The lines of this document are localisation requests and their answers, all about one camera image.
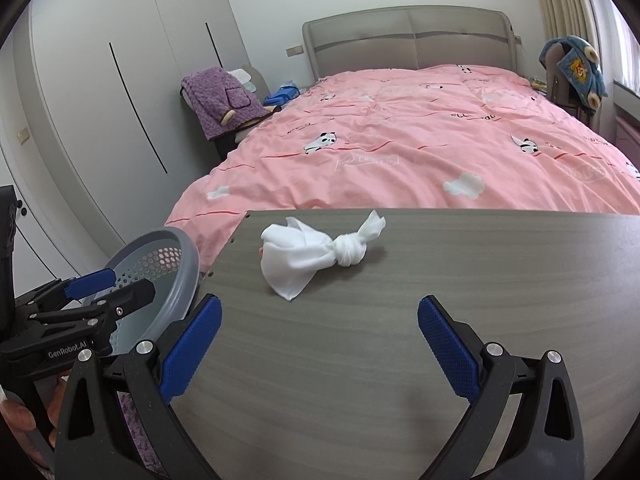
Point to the brown chair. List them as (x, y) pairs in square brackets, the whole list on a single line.
[(555, 70)]

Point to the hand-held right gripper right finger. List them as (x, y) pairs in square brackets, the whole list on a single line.
[(450, 345)]

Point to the bed with pink duvet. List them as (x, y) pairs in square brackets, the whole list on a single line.
[(400, 160)]

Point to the white wardrobe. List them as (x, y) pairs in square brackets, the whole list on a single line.
[(125, 85)]

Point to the blue fleece garment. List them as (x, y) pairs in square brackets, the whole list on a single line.
[(580, 70)]

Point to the white cloth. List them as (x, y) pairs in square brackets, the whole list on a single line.
[(290, 260)]

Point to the wall switch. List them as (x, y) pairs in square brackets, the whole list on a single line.
[(23, 135)]

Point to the wall socket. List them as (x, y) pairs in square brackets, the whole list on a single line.
[(295, 50)]

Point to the cream curtain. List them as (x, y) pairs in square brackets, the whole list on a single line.
[(565, 0)]

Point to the person's patterned clothing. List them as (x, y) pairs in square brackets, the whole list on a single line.
[(137, 435)]

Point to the blue bag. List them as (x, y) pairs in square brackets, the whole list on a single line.
[(281, 96)]

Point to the white pillow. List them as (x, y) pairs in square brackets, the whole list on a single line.
[(245, 77)]

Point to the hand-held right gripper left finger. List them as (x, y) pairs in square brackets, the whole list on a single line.
[(192, 345)]

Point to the grey padded bed headboard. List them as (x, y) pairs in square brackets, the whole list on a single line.
[(400, 40)]

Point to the person's left hand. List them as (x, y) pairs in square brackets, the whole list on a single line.
[(15, 412)]

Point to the purple fleece garment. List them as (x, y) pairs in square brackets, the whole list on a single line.
[(215, 105)]

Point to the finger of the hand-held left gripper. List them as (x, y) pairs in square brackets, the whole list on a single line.
[(90, 282), (130, 297)]

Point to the grey perforated plastic basket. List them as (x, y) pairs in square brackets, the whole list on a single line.
[(175, 280)]

